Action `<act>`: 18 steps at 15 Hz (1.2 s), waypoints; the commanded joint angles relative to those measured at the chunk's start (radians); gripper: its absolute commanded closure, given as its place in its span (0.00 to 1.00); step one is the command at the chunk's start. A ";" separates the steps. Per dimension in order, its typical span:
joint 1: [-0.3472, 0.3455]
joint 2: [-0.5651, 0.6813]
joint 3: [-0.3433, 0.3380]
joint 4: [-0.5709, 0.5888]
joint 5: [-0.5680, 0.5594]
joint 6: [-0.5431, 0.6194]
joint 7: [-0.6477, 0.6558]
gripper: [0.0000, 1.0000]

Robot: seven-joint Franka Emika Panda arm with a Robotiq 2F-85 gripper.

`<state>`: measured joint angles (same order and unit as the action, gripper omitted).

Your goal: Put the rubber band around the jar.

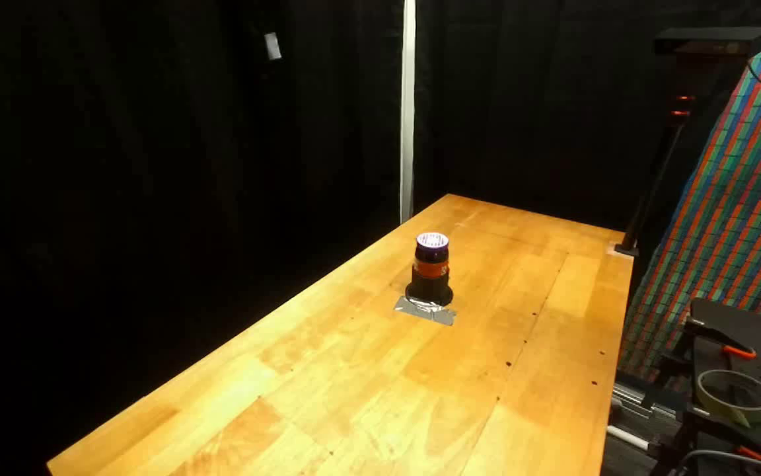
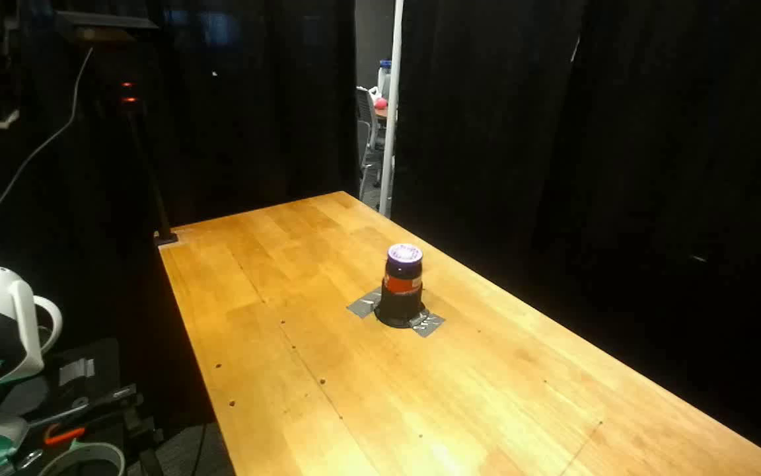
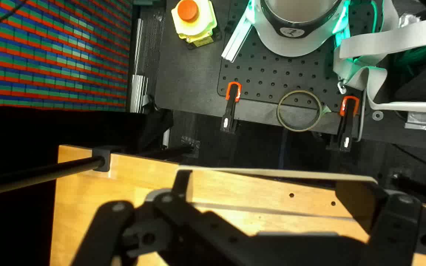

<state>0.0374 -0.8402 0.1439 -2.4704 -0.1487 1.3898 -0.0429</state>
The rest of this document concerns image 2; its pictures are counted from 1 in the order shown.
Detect clear bottle with blue cap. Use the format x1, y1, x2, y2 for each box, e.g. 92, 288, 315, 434
376, 55, 393, 99

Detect narrow black curtain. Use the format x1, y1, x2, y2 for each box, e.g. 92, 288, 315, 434
132, 0, 360, 229

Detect orange handled tool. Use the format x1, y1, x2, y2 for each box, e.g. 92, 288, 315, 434
41, 424, 90, 451

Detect grey tape patch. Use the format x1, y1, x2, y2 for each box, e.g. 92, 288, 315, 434
55, 354, 97, 390

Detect black camera tripod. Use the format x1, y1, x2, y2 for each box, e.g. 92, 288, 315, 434
115, 74, 181, 250

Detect grey hose loop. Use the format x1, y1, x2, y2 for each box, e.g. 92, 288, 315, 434
37, 440, 129, 476

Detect grey square coaster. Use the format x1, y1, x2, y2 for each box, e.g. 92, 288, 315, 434
346, 288, 446, 338

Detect wide black curtain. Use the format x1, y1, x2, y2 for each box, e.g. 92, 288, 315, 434
393, 0, 761, 461

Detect white robot base link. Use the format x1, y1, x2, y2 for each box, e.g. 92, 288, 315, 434
0, 262, 66, 444

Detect white vertical pole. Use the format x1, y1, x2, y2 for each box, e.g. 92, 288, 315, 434
378, 0, 408, 219

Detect white hanging cable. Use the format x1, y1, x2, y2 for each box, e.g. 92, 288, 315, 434
0, 45, 97, 259

